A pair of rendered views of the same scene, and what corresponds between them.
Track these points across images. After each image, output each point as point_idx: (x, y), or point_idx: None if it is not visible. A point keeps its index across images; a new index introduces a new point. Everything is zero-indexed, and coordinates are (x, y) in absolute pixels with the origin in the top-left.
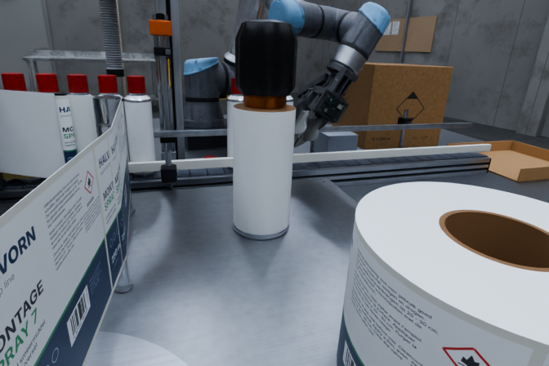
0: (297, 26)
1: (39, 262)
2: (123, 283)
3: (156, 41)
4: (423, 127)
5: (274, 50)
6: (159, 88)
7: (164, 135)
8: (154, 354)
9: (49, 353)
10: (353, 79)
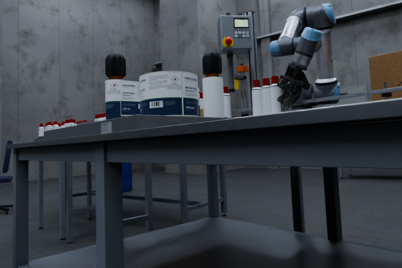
0: (277, 51)
1: (134, 90)
2: None
3: (240, 74)
4: (384, 91)
5: (204, 60)
6: (241, 93)
7: (237, 111)
8: None
9: (133, 103)
10: (293, 67)
